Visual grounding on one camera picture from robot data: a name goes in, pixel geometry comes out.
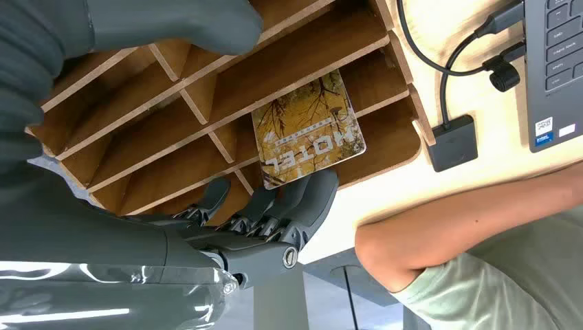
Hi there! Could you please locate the wooden card organizer box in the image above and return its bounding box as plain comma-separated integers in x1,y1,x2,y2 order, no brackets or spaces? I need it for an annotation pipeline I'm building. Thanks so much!
25,0,438,218

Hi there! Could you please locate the pole stand with round base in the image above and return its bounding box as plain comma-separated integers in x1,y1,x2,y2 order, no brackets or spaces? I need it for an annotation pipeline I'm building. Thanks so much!
330,265,365,330

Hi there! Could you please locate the black adapter box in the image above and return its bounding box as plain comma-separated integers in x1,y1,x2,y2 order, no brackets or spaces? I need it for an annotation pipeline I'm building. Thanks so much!
427,114,479,173

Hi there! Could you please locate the grey table leg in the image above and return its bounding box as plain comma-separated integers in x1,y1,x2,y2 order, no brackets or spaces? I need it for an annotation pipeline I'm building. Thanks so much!
252,263,311,330

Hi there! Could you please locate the grey laptop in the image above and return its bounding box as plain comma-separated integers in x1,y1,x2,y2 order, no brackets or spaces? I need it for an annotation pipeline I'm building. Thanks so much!
523,0,583,154

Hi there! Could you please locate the person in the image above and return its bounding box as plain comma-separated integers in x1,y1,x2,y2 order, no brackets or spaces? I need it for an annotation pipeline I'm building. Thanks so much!
354,162,583,330

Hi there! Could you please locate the black laptop power cable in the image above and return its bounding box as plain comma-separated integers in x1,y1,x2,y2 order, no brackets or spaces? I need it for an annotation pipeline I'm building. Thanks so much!
396,0,527,94

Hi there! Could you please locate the black adapter cable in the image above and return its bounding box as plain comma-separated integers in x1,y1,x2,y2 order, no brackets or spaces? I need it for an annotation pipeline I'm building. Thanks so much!
439,1,525,131

